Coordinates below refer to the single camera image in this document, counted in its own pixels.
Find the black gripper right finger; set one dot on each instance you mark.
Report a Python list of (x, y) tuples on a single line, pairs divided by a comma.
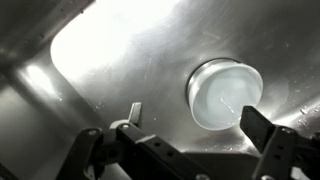
[(283, 153)]

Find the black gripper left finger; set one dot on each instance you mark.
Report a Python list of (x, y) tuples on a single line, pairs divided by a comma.
[(143, 156)]

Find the small white bowl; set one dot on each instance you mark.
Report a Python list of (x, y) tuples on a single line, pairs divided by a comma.
[(223, 93)]

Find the stainless steel sink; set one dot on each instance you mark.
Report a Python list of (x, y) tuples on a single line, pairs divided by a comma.
[(133, 60)]

